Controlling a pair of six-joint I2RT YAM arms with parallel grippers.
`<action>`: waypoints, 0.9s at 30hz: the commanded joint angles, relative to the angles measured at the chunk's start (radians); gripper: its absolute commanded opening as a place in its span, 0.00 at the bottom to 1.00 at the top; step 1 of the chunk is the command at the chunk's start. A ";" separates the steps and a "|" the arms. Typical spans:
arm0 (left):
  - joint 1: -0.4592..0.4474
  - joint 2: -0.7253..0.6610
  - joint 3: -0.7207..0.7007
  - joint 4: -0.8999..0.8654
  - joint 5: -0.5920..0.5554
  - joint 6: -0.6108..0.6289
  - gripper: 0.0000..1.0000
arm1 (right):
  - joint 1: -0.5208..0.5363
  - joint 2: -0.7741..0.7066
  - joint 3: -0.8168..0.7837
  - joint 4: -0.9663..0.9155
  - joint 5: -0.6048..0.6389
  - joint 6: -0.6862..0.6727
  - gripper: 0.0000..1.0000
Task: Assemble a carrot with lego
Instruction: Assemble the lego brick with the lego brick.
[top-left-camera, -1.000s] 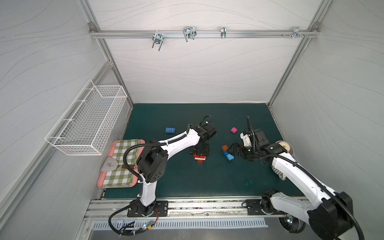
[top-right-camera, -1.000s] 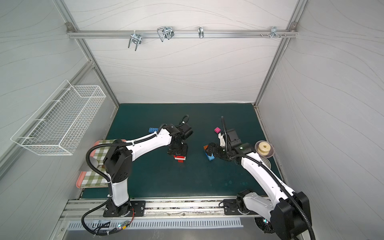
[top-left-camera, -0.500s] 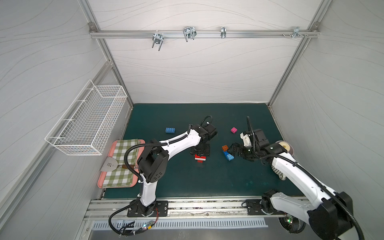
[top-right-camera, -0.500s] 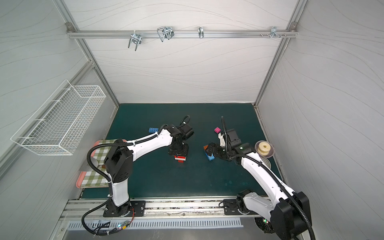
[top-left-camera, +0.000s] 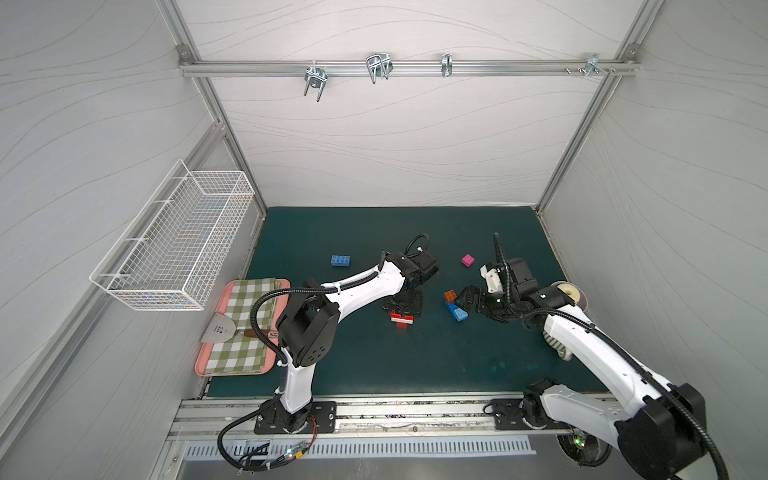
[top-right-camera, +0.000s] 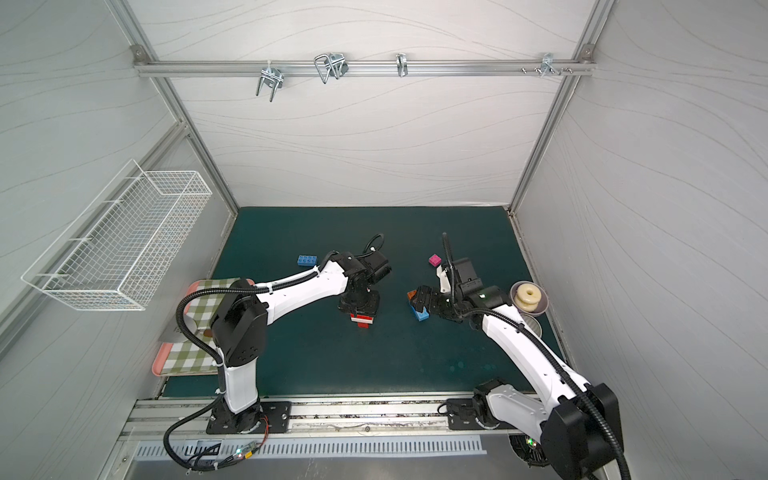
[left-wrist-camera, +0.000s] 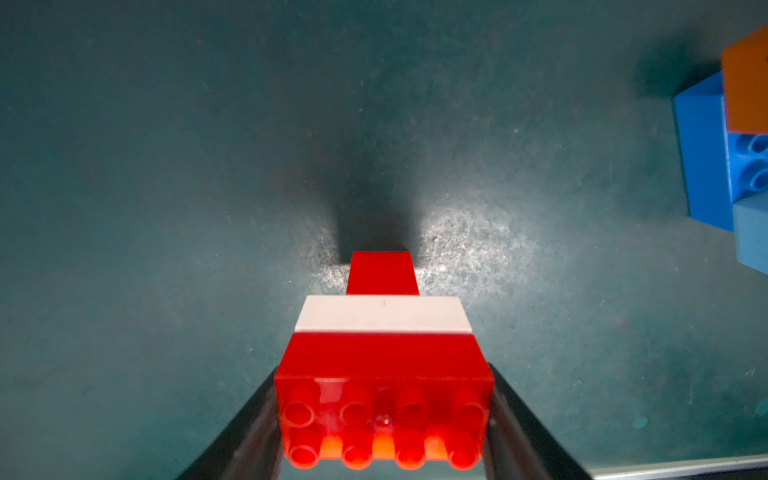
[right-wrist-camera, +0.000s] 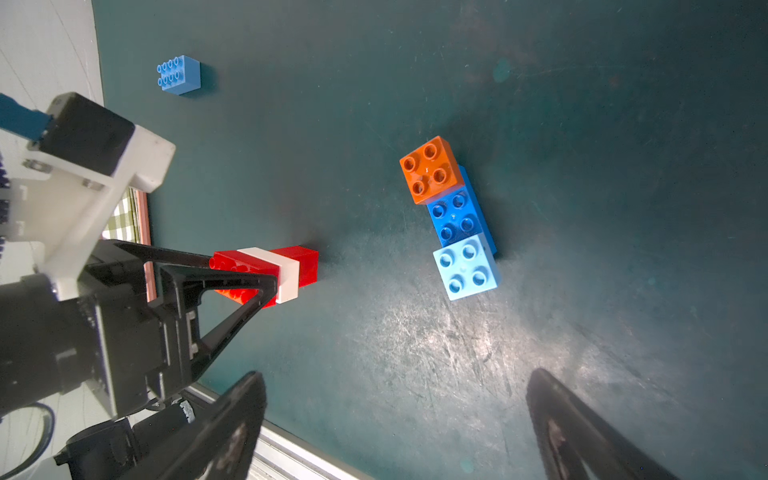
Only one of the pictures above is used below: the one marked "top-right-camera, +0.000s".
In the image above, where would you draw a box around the metal hook clamp left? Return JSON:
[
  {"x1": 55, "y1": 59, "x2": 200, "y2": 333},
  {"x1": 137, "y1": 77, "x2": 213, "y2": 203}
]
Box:
[{"x1": 256, "y1": 64, "x2": 284, "y2": 102}]

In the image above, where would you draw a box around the green table mat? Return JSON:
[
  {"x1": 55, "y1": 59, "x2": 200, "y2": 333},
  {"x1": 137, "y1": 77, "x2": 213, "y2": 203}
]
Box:
[{"x1": 214, "y1": 207, "x2": 530, "y2": 396}]

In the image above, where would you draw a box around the metal hook clamp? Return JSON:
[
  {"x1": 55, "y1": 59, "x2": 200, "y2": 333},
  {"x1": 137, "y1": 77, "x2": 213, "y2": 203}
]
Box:
[
  {"x1": 313, "y1": 52, "x2": 349, "y2": 84},
  {"x1": 256, "y1": 64, "x2": 284, "y2": 102}
]

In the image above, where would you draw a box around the light blue 2x4 lego brick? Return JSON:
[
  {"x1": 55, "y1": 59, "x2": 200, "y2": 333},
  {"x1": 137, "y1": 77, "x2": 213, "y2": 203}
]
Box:
[{"x1": 297, "y1": 255, "x2": 318, "y2": 267}]

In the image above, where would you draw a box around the metal ring clamp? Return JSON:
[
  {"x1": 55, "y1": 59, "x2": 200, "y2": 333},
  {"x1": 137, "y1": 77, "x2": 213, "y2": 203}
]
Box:
[{"x1": 395, "y1": 53, "x2": 408, "y2": 78}]

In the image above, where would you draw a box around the metal hook clamp middle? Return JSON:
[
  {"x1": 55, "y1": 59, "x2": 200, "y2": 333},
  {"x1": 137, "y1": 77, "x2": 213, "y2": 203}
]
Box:
[{"x1": 313, "y1": 52, "x2": 349, "y2": 84}]

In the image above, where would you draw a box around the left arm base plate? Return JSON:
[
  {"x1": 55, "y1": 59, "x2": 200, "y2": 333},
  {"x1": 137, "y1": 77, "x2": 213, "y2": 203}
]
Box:
[{"x1": 206, "y1": 400, "x2": 292, "y2": 435}]

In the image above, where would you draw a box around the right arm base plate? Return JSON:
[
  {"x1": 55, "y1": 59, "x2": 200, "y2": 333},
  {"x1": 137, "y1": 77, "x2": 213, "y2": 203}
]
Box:
[{"x1": 437, "y1": 397, "x2": 517, "y2": 431}]

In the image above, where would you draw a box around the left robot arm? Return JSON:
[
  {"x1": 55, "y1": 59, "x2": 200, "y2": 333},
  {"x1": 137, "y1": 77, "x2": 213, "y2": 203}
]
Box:
[{"x1": 207, "y1": 251, "x2": 391, "y2": 434}]

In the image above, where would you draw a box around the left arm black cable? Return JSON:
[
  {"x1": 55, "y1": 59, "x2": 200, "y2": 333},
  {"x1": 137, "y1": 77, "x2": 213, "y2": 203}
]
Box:
[{"x1": 161, "y1": 232, "x2": 386, "y2": 473}]

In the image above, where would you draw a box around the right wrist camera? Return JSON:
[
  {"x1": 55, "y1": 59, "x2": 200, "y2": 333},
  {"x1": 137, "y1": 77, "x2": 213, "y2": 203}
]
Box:
[{"x1": 436, "y1": 266, "x2": 452, "y2": 294}]

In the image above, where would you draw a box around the bowl with cream ring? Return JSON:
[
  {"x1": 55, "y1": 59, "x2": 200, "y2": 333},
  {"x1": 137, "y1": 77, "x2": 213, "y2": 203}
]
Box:
[{"x1": 510, "y1": 281, "x2": 549, "y2": 317}]

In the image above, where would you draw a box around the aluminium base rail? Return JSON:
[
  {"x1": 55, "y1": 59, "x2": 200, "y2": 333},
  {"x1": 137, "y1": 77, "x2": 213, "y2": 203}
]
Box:
[{"x1": 119, "y1": 392, "x2": 614, "y2": 442}]

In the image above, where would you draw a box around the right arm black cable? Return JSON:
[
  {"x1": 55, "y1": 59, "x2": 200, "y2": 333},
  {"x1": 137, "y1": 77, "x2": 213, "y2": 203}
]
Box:
[{"x1": 441, "y1": 231, "x2": 632, "y2": 480}]

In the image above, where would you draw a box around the green checkered cloth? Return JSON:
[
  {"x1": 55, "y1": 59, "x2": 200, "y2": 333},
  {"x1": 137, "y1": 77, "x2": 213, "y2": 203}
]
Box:
[{"x1": 160, "y1": 277, "x2": 241, "y2": 374}]

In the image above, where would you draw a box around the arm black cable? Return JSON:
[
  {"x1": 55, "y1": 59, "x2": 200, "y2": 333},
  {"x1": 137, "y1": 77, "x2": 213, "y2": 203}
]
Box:
[
  {"x1": 441, "y1": 231, "x2": 632, "y2": 480},
  {"x1": 161, "y1": 232, "x2": 386, "y2": 473}
]

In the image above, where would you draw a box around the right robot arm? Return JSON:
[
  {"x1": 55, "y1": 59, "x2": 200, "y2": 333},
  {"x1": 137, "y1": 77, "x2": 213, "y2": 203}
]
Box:
[{"x1": 407, "y1": 259, "x2": 632, "y2": 479}]

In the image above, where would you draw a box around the white wire basket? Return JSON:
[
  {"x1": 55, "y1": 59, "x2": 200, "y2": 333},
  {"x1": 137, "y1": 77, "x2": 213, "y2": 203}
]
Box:
[{"x1": 21, "y1": 160, "x2": 212, "y2": 312}]

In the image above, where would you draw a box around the aluminium crossbar rail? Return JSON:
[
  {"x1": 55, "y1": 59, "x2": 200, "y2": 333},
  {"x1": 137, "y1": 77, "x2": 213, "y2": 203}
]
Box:
[{"x1": 134, "y1": 58, "x2": 597, "y2": 79}]

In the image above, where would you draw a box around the pink tray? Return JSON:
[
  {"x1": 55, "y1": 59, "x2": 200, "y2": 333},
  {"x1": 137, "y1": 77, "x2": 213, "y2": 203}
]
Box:
[{"x1": 151, "y1": 278, "x2": 256, "y2": 378}]

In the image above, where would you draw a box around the metal clamp right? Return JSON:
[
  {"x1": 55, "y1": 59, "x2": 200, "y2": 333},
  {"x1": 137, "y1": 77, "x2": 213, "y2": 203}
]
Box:
[{"x1": 520, "y1": 53, "x2": 573, "y2": 77}]

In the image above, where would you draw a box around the white slotted cable duct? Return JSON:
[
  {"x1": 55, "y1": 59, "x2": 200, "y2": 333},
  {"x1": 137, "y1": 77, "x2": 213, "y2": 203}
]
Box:
[{"x1": 133, "y1": 435, "x2": 487, "y2": 461}]

